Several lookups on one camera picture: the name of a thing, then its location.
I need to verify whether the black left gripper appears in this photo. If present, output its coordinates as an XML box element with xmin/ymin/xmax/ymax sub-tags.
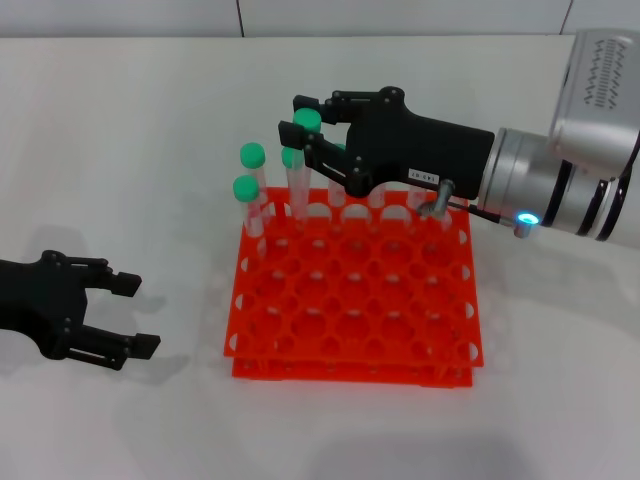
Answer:
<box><xmin>0</xmin><ymin>248</ymin><xmax>163</xmax><ymax>373</ymax></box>

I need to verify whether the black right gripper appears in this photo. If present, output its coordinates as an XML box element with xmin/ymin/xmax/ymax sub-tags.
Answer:
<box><xmin>277</xmin><ymin>85</ymin><xmax>496</xmax><ymax>200</ymax></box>

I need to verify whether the orange test tube rack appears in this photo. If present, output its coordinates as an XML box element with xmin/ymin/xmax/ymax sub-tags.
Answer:
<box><xmin>221</xmin><ymin>186</ymin><xmax>486</xmax><ymax>389</ymax></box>

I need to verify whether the silver right wrist depth camera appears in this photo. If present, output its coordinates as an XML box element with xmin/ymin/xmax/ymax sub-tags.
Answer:
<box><xmin>547</xmin><ymin>28</ymin><xmax>640</xmax><ymax>182</ymax></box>

